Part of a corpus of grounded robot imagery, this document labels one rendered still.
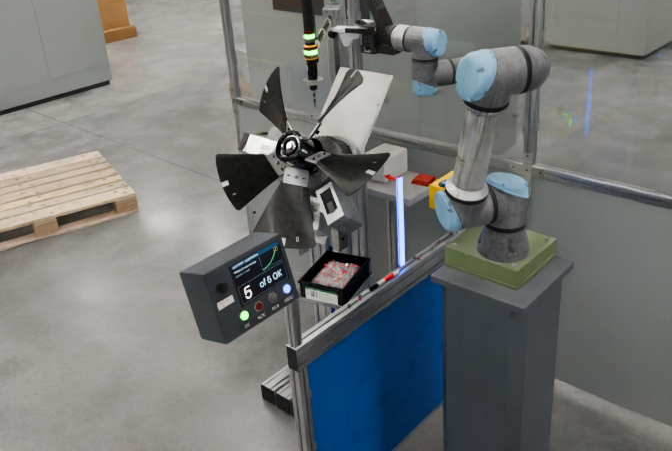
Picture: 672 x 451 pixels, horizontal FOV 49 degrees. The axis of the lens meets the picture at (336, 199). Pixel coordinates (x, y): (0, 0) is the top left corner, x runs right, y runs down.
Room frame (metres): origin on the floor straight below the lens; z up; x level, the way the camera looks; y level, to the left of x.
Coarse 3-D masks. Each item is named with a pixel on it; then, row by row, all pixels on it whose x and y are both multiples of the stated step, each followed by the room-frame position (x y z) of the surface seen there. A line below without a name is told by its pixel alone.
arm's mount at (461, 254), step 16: (464, 240) 1.93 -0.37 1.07; (544, 240) 1.91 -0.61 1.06; (448, 256) 1.89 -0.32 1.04; (464, 256) 1.85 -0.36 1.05; (480, 256) 1.83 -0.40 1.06; (528, 256) 1.82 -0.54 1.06; (544, 256) 1.86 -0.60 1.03; (464, 272) 1.85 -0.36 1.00; (480, 272) 1.82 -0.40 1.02; (496, 272) 1.78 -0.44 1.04; (512, 272) 1.75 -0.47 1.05; (528, 272) 1.79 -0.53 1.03; (512, 288) 1.75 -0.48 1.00
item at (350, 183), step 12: (336, 156) 2.36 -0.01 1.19; (348, 156) 2.35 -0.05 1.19; (360, 156) 2.33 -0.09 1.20; (372, 156) 2.31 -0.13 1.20; (384, 156) 2.28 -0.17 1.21; (324, 168) 2.29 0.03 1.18; (336, 168) 2.27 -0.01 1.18; (348, 168) 2.26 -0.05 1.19; (360, 168) 2.25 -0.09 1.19; (372, 168) 2.23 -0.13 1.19; (336, 180) 2.22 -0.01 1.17; (348, 180) 2.20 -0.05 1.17; (360, 180) 2.19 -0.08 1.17; (348, 192) 2.15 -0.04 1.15
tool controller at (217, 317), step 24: (240, 240) 1.72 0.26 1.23; (264, 240) 1.67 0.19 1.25; (216, 264) 1.57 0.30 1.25; (240, 264) 1.59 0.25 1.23; (264, 264) 1.63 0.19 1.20; (288, 264) 1.68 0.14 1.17; (192, 288) 1.55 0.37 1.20; (216, 288) 1.52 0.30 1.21; (264, 288) 1.61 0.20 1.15; (192, 312) 1.57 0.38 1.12; (216, 312) 1.50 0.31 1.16; (264, 312) 1.58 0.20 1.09; (216, 336) 1.51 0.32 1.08
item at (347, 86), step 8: (352, 72) 2.54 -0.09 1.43; (344, 80) 2.57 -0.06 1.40; (352, 80) 2.48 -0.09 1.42; (360, 80) 2.43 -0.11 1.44; (344, 88) 2.47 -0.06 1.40; (352, 88) 2.42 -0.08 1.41; (336, 96) 2.48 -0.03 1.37; (344, 96) 2.42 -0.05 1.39; (336, 104) 2.42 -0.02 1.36; (328, 112) 2.43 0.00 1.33; (320, 120) 2.43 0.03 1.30
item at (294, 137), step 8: (280, 136) 2.46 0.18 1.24; (288, 136) 2.45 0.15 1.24; (296, 136) 2.43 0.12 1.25; (304, 136) 2.43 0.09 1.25; (280, 144) 2.45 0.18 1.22; (296, 144) 2.40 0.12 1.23; (304, 144) 2.40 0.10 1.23; (312, 144) 2.44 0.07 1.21; (320, 144) 2.47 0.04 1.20; (280, 152) 2.43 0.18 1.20; (288, 152) 2.40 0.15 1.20; (296, 152) 2.37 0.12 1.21; (304, 152) 2.39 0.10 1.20; (312, 152) 2.42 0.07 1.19; (280, 160) 2.40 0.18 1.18; (288, 160) 2.37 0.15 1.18; (296, 160) 2.38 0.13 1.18; (304, 168) 2.44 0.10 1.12; (312, 168) 2.42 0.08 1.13
